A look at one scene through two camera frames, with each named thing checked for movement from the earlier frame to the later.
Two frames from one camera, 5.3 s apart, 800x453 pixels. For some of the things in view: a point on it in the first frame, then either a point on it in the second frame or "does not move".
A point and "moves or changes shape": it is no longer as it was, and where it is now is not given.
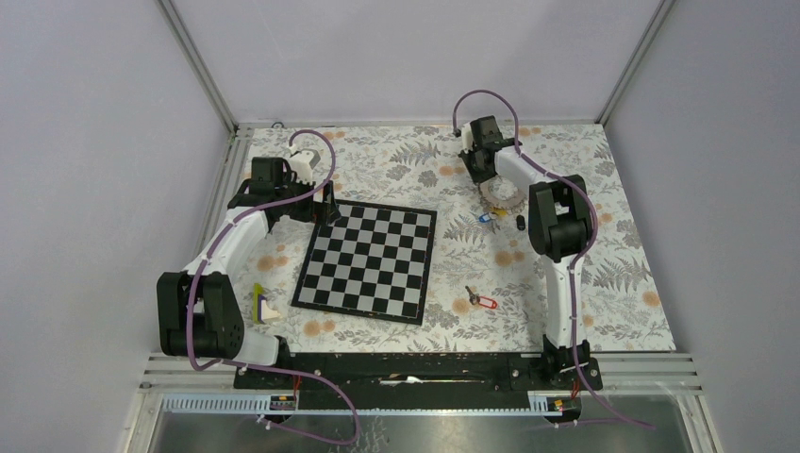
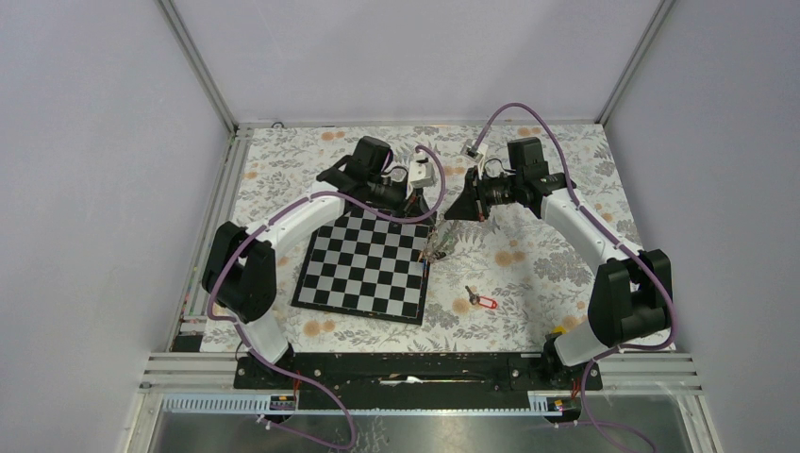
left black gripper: [331, 209] → [417, 206]
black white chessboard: [373, 261] does not move
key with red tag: [485, 302] does not move
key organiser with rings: [501, 196] moves or changes shape
